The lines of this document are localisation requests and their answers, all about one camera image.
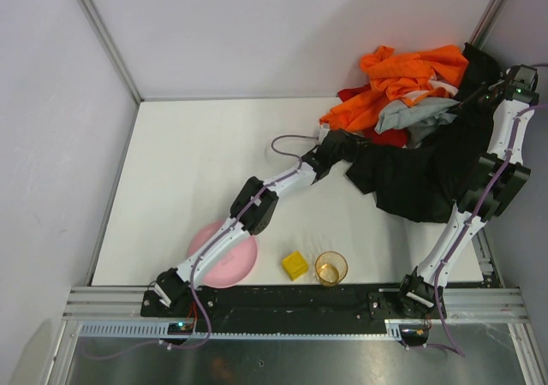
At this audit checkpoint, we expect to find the yellow cube block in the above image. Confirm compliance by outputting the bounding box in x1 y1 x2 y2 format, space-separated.
282 251 309 281

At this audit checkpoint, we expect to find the orange cloth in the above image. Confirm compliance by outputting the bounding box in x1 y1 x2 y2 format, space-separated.
319 45 468 132

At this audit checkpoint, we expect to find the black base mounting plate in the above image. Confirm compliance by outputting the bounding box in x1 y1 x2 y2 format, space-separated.
140 281 449 347

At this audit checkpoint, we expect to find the grey light blue cloth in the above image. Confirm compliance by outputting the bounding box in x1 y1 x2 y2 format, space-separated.
374 98 459 149

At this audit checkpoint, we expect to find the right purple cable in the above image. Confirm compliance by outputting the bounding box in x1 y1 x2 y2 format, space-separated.
427 62 548 357

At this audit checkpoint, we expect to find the black cloth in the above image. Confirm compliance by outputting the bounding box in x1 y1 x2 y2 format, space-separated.
346 43 501 223

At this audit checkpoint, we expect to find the pink round plate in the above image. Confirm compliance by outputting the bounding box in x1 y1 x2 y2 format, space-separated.
187 221 258 288

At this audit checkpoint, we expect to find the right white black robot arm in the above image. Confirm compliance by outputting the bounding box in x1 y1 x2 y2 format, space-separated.
397 65 539 318

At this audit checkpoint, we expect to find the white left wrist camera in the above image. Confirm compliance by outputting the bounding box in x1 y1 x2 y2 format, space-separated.
318 123 331 144

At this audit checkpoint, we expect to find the grey slotted cable duct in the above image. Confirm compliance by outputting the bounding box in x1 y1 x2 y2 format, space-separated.
79 318 429 341

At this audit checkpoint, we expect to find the amber transparent plastic cup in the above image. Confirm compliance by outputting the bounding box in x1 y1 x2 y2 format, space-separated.
314 251 348 287

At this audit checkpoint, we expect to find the red cloth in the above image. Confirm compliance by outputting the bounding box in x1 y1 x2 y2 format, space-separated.
337 84 409 148

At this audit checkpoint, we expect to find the aluminium front frame rail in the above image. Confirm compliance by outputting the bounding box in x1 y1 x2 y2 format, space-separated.
63 284 529 323

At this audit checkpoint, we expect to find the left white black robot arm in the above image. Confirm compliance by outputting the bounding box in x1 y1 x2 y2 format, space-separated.
152 129 371 312

